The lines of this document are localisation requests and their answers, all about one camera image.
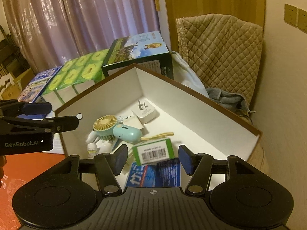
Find white pill bottle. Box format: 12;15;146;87
87;143;98;159

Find blue white medicine box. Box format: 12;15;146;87
124;157;181;189

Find mint handheld fan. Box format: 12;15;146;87
92;114;174;145

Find green white spray box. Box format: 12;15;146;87
132;138;175;166

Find white plug adapter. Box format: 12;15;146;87
117;115;145;133

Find white smart socket cube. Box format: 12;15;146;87
132;99;158;124

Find dark spray bottle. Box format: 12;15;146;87
96;140;113;154

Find white hair claw clip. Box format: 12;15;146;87
85;130;100;144

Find clear blue floss case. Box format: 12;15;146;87
125;162;157;187

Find brown cardboard box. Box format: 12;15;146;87
1;68;34;100

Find blue flat puzzle box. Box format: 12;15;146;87
17;66;64;121

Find red Motul cardboard mat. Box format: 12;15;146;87
1;153;65;229

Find black folding cart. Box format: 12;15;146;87
0;26;30;78

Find brown open storage box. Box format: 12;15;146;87
54;63;262;192

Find grey towel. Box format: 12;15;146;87
206;87;254;125

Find green tissue pack bundle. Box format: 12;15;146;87
40;48;110;112

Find pink curtain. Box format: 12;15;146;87
2;0;159;72

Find quilted beige chair cover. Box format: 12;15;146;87
176;14;263;103

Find green landscape milk carton box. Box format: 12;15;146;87
102;31;173;79

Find wooden door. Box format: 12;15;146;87
165;0;265;51

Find wall socket plates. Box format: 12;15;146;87
284;4;307;33

